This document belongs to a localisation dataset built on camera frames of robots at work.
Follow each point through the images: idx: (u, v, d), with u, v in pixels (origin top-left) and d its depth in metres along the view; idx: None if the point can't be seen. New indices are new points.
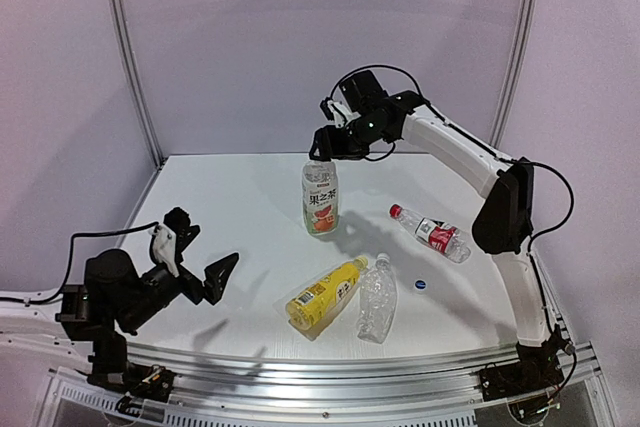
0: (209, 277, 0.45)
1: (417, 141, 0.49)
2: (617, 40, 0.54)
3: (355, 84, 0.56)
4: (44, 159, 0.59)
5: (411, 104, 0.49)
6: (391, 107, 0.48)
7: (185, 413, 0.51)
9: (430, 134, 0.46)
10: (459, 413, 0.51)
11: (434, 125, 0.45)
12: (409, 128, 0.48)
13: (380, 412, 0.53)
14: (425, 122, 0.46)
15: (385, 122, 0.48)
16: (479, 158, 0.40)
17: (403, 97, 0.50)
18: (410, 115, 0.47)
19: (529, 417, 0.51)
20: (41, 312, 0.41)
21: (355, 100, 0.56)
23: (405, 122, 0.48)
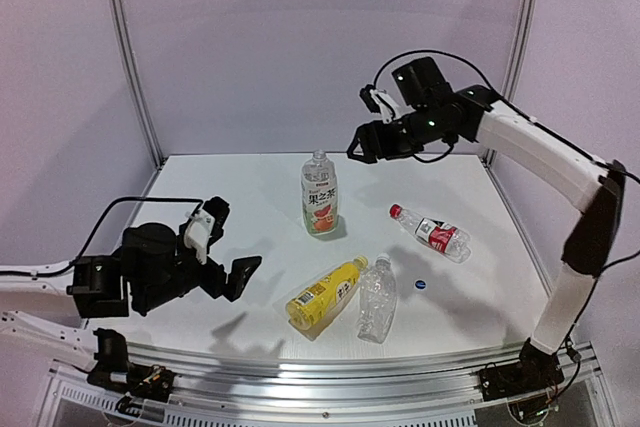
0: (236, 269, 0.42)
1: (492, 142, 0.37)
2: (617, 42, 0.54)
3: (413, 74, 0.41)
4: (44, 158, 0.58)
5: (486, 97, 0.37)
6: (463, 102, 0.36)
7: (184, 413, 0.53)
9: (510, 136, 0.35)
10: (459, 414, 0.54)
11: (518, 126, 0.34)
12: (483, 128, 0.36)
13: (380, 412, 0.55)
14: (507, 122, 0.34)
15: (456, 122, 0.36)
16: (576, 162, 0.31)
17: (476, 90, 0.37)
18: (488, 113, 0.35)
19: (528, 416, 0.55)
20: (50, 285, 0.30)
21: (411, 94, 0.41)
23: (480, 121, 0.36)
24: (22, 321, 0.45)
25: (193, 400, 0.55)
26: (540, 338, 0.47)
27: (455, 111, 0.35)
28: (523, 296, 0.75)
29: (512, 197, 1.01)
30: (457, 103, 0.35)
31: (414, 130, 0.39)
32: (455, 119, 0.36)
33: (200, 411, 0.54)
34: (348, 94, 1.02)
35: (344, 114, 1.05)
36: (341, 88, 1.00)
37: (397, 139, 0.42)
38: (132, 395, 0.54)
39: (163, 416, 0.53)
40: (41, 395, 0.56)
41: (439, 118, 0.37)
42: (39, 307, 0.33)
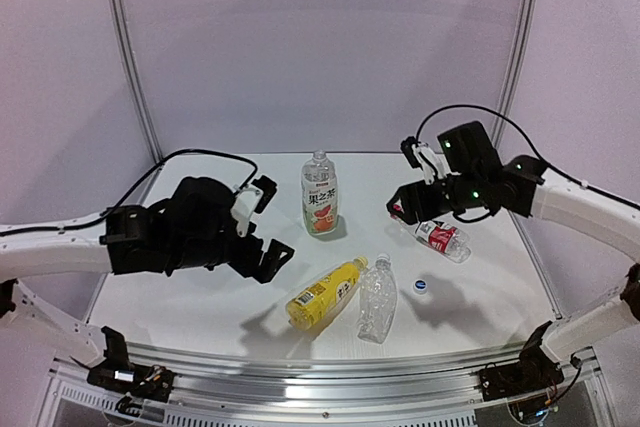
0: (273, 249, 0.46)
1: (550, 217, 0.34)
2: (617, 43, 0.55)
3: (461, 142, 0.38)
4: (44, 159, 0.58)
5: (534, 169, 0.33)
6: (514, 182, 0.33)
7: (183, 413, 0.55)
9: (567, 205, 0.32)
10: (459, 414, 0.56)
11: (573, 193, 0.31)
12: (537, 202, 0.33)
13: (380, 412, 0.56)
14: (561, 191, 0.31)
15: (510, 202, 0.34)
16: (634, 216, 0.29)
17: (522, 164, 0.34)
18: (540, 186, 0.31)
19: (528, 417, 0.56)
20: (79, 237, 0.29)
21: (457, 161, 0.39)
23: (534, 195, 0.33)
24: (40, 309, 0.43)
25: (194, 402, 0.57)
26: (549, 346, 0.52)
27: (509, 191, 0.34)
28: (525, 297, 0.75)
29: None
30: (508, 184, 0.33)
31: (457, 198, 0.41)
32: (509, 199, 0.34)
33: (199, 411, 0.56)
34: (349, 94, 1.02)
35: (344, 114, 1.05)
36: (342, 87, 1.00)
37: (439, 202, 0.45)
38: (131, 396, 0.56)
39: (163, 416, 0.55)
40: (41, 396, 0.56)
41: (490, 196, 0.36)
42: (69, 264, 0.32)
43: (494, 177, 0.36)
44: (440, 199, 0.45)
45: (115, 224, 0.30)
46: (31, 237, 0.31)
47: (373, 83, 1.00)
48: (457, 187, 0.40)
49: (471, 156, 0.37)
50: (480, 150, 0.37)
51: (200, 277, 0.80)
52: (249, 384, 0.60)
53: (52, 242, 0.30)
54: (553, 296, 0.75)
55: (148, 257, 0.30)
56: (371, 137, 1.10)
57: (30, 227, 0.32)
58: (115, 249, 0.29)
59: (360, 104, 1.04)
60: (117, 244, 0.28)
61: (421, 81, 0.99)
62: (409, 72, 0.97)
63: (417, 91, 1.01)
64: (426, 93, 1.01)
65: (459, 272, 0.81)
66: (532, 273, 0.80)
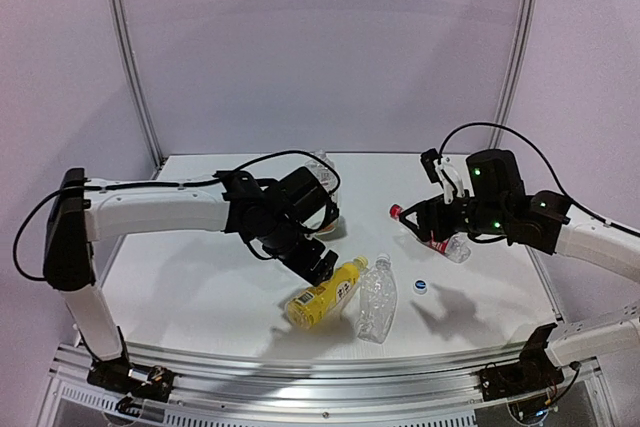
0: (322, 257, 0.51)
1: (574, 251, 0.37)
2: (618, 42, 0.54)
3: (492, 173, 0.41)
4: (44, 159, 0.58)
5: (557, 207, 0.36)
6: (538, 219, 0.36)
7: (184, 413, 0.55)
9: (590, 241, 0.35)
10: (459, 414, 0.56)
11: (597, 232, 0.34)
12: (563, 240, 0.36)
13: (380, 413, 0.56)
14: (585, 229, 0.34)
15: (532, 237, 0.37)
16: None
17: (546, 201, 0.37)
18: (565, 224, 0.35)
19: (528, 417, 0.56)
20: (202, 194, 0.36)
21: (485, 189, 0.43)
23: (559, 232, 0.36)
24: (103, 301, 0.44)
25: (197, 400, 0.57)
26: (554, 353, 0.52)
27: (533, 228, 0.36)
28: (525, 297, 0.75)
29: None
30: (533, 222, 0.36)
31: (478, 223, 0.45)
32: (532, 235, 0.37)
33: (198, 412, 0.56)
34: (349, 94, 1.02)
35: (344, 113, 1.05)
36: (342, 87, 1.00)
37: (456, 221, 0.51)
38: (132, 395, 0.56)
39: (163, 416, 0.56)
40: (41, 397, 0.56)
41: (513, 229, 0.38)
42: (172, 221, 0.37)
43: (522, 211, 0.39)
44: (461, 217, 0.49)
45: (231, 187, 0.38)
46: (143, 192, 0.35)
47: (373, 83, 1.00)
48: (481, 214, 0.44)
49: (499, 188, 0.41)
50: (509, 184, 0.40)
51: (201, 277, 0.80)
52: (251, 385, 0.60)
53: (171, 198, 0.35)
54: (553, 296, 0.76)
55: (260, 217, 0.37)
56: (371, 137, 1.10)
57: (134, 185, 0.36)
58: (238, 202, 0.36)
59: (360, 104, 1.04)
60: (239, 200, 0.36)
61: (421, 81, 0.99)
62: (409, 72, 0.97)
63: (418, 91, 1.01)
64: (426, 93, 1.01)
65: (459, 271, 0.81)
66: (533, 274, 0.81)
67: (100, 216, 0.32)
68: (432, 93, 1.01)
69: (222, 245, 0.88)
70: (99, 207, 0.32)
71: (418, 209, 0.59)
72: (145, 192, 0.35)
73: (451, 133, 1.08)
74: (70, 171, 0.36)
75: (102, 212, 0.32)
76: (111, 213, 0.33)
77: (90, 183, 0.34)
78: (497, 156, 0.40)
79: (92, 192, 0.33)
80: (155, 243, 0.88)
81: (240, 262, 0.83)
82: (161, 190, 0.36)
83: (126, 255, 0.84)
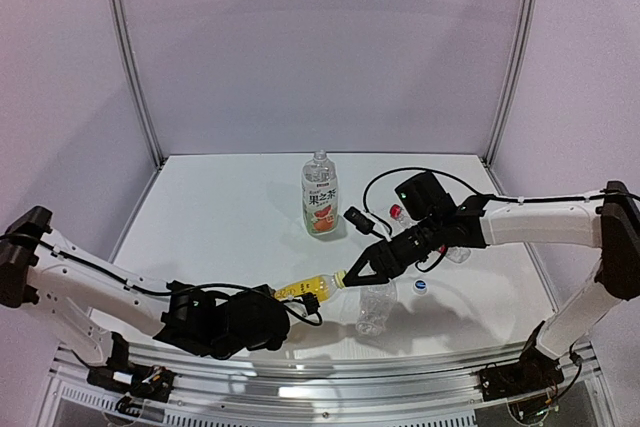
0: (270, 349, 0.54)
1: (514, 236, 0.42)
2: (620, 43, 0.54)
3: (415, 192, 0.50)
4: (44, 162, 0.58)
5: (477, 205, 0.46)
6: (463, 223, 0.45)
7: (183, 414, 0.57)
9: (513, 222, 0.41)
10: (459, 414, 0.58)
11: (510, 213, 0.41)
12: (489, 228, 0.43)
13: (381, 414, 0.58)
14: (501, 213, 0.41)
15: (462, 239, 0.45)
16: (568, 210, 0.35)
17: (468, 204, 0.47)
18: (482, 216, 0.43)
19: (527, 417, 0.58)
20: (142, 302, 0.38)
21: (414, 208, 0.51)
23: (481, 224, 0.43)
24: (67, 308, 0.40)
25: (199, 401, 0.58)
26: (546, 347, 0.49)
27: (459, 231, 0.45)
28: (525, 297, 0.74)
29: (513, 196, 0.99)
30: (460, 225, 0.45)
31: None
32: (460, 236, 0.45)
33: (196, 413, 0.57)
34: (348, 94, 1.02)
35: (343, 114, 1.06)
36: (341, 87, 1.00)
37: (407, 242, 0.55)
38: (131, 396, 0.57)
39: (163, 416, 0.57)
40: (40, 396, 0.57)
41: (448, 238, 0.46)
42: (98, 308, 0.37)
43: (445, 216, 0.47)
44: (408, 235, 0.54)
45: (175, 304, 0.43)
46: (91, 273, 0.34)
47: (372, 84, 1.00)
48: None
49: (425, 201, 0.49)
50: (432, 198, 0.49)
51: (198, 278, 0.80)
52: (251, 385, 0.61)
53: (115, 292, 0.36)
54: (553, 296, 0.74)
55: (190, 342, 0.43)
56: (370, 137, 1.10)
57: (84, 260, 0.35)
58: (171, 329, 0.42)
59: (359, 105, 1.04)
60: (171, 328, 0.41)
61: (420, 82, 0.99)
62: (408, 72, 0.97)
63: (416, 91, 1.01)
64: (425, 93, 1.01)
65: (460, 272, 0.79)
66: (532, 273, 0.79)
67: (39, 276, 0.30)
68: (431, 93, 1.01)
69: (220, 245, 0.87)
70: (44, 269, 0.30)
71: (366, 254, 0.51)
72: (94, 274, 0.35)
73: (450, 134, 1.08)
74: (35, 210, 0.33)
75: (43, 276, 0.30)
76: (49, 278, 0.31)
77: (46, 237, 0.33)
78: (416, 179, 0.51)
79: (44, 249, 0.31)
80: (155, 243, 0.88)
81: (241, 261, 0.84)
82: (105, 278, 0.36)
83: (126, 257, 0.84)
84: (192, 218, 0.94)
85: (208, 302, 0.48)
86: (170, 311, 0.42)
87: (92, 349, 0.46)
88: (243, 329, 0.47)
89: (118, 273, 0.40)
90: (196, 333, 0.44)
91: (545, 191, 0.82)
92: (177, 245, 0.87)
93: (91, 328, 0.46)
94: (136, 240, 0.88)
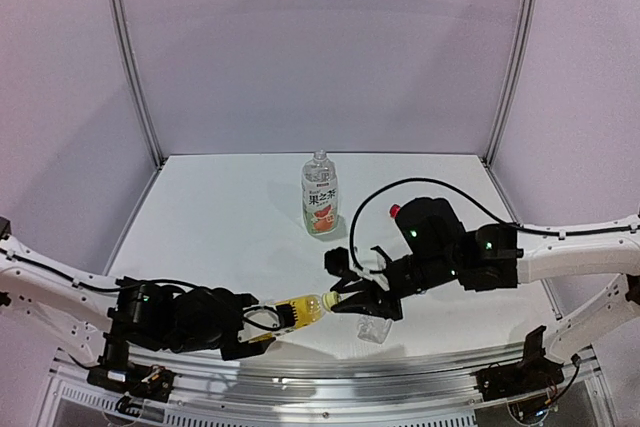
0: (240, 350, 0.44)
1: (551, 276, 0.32)
2: (620, 42, 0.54)
3: (429, 228, 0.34)
4: (44, 163, 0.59)
5: (507, 240, 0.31)
6: (495, 266, 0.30)
7: (183, 414, 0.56)
9: (555, 262, 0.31)
10: (460, 414, 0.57)
11: (555, 252, 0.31)
12: (525, 271, 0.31)
13: (382, 414, 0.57)
14: (544, 252, 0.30)
15: (492, 283, 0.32)
16: (622, 244, 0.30)
17: (496, 236, 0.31)
18: (521, 258, 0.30)
19: (528, 417, 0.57)
20: (90, 299, 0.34)
21: (423, 249, 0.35)
23: (518, 267, 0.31)
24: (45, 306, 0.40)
25: (197, 400, 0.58)
26: (555, 354, 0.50)
27: (491, 276, 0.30)
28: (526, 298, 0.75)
29: (514, 197, 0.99)
30: (492, 269, 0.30)
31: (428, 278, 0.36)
32: (490, 282, 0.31)
33: (194, 413, 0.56)
34: (348, 94, 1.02)
35: (343, 115, 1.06)
36: (341, 87, 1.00)
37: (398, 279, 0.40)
38: (131, 396, 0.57)
39: (163, 416, 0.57)
40: (41, 396, 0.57)
41: (472, 282, 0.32)
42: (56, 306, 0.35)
43: (466, 255, 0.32)
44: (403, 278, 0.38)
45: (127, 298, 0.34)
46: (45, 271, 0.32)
47: (372, 84, 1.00)
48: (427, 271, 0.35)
49: (443, 241, 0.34)
50: (451, 236, 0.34)
51: (199, 279, 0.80)
52: (252, 385, 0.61)
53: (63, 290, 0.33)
54: (554, 298, 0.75)
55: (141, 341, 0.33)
56: (371, 137, 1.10)
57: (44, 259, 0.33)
58: (118, 324, 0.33)
59: (359, 106, 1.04)
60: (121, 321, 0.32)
61: (420, 82, 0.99)
62: (408, 72, 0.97)
63: (416, 91, 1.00)
64: (425, 93, 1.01)
65: None
66: None
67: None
68: (431, 93, 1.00)
69: (221, 245, 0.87)
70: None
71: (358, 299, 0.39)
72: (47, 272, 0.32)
73: (451, 134, 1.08)
74: None
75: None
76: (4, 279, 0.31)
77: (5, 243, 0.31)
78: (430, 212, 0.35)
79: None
80: (155, 243, 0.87)
81: (242, 261, 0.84)
82: (57, 276, 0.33)
83: (126, 257, 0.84)
84: (193, 218, 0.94)
85: (166, 293, 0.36)
86: (120, 308, 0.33)
87: (78, 349, 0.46)
88: (201, 325, 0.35)
89: (67, 271, 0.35)
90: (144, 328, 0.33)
91: (547, 191, 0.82)
92: (179, 244, 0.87)
93: (74, 328, 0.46)
94: (136, 240, 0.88)
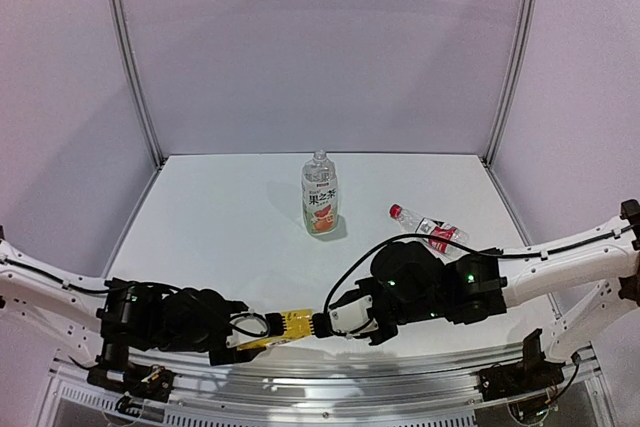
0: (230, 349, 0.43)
1: (542, 291, 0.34)
2: (620, 42, 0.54)
3: (406, 275, 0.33)
4: (45, 163, 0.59)
5: (487, 271, 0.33)
6: (480, 298, 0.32)
7: (183, 414, 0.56)
9: (541, 282, 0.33)
10: (460, 414, 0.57)
11: (538, 275, 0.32)
12: (513, 295, 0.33)
13: (382, 414, 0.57)
14: (526, 277, 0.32)
15: (480, 314, 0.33)
16: (605, 252, 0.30)
17: (476, 270, 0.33)
18: (505, 286, 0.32)
19: (528, 417, 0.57)
20: (81, 301, 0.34)
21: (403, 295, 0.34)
23: (504, 295, 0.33)
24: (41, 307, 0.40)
25: (197, 400, 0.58)
26: (556, 355, 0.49)
27: (477, 309, 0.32)
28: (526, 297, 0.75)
29: (514, 197, 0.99)
30: (477, 302, 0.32)
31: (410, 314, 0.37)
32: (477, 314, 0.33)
33: (194, 412, 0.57)
34: (348, 94, 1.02)
35: (343, 115, 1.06)
36: (341, 87, 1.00)
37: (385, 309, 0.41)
38: (131, 396, 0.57)
39: (163, 416, 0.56)
40: (41, 396, 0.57)
41: (460, 316, 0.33)
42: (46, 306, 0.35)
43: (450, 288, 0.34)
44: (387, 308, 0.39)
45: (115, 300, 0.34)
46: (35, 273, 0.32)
47: (372, 84, 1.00)
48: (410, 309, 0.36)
49: (422, 286, 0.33)
50: (429, 279, 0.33)
51: (199, 279, 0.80)
52: (252, 386, 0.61)
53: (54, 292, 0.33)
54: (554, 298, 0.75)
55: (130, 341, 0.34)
56: (371, 137, 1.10)
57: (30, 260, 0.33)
58: (107, 325, 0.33)
59: (359, 106, 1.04)
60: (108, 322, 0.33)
61: (420, 82, 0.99)
62: (408, 72, 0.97)
63: (416, 91, 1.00)
64: (425, 93, 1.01)
65: None
66: None
67: None
68: (431, 93, 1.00)
69: (221, 245, 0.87)
70: None
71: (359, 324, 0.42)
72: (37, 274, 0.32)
73: (451, 134, 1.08)
74: None
75: None
76: None
77: None
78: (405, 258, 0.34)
79: None
80: (155, 243, 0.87)
81: (242, 261, 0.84)
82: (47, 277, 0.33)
83: (126, 257, 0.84)
84: (193, 218, 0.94)
85: (156, 294, 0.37)
86: (110, 308, 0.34)
87: (76, 349, 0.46)
88: (188, 327, 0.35)
89: (55, 273, 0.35)
90: (133, 330, 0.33)
91: (547, 191, 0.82)
92: (179, 244, 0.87)
93: (71, 328, 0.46)
94: (136, 240, 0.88)
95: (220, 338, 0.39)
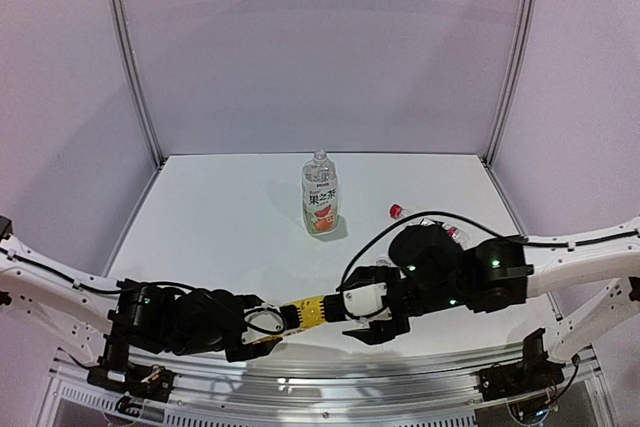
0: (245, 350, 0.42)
1: (558, 285, 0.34)
2: (620, 43, 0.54)
3: (430, 258, 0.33)
4: (45, 164, 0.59)
5: (513, 257, 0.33)
6: (503, 285, 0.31)
7: (183, 414, 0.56)
9: (563, 274, 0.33)
10: (459, 414, 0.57)
11: (566, 263, 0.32)
12: (537, 284, 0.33)
13: (383, 414, 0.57)
14: (554, 266, 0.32)
15: (498, 303, 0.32)
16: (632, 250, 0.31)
17: (500, 254, 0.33)
18: (533, 274, 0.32)
19: (527, 417, 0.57)
20: (91, 301, 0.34)
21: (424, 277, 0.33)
23: (528, 283, 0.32)
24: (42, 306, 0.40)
25: (197, 400, 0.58)
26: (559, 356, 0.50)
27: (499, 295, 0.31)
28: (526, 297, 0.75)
29: (514, 197, 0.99)
30: (500, 289, 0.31)
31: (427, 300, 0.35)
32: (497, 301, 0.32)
33: (194, 412, 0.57)
34: (348, 94, 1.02)
35: (343, 115, 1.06)
36: (341, 87, 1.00)
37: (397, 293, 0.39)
38: (131, 396, 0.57)
39: (163, 416, 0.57)
40: (41, 397, 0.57)
41: (480, 303, 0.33)
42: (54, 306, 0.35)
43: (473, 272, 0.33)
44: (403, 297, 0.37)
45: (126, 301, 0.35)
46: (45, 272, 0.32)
47: (372, 84, 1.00)
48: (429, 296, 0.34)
49: (446, 269, 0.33)
50: (452, 263, 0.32)
51: (198, 279, 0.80)
52: (252, 386, 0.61)
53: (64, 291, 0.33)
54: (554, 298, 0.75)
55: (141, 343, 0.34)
56: (370, 137, 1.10)
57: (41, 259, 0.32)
58: (119, 326, 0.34)
59: (359, 106, 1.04)
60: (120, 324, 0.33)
61: (420, 82, 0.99)
62: (408, 72, 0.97)
63: (416, 91, 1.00)
64: (425, 93, 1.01)
65: None
66: None
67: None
68: (431, 93, 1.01)
69: (220, 245, 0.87)
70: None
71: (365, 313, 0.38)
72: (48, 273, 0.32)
73: (450, 134, 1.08)
74: None
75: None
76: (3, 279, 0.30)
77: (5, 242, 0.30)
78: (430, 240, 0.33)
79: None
80: (155, 243, 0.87)
81: (242, 261, 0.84)
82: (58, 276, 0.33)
83: (125, 257, 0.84)
84: (193, 218, 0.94)
85: (168, 295, 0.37)
86: (121, 310, 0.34)
87: (79, 348, 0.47)
88: (198, 328, 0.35)
89: (66, 271, 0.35)
90: (144, 331, 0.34)
91: (546, 191, 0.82)
92: (178, 244, 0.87)
93: (75, 328, 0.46)
94: (136, 240, 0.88)
95: (233, 338, 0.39)
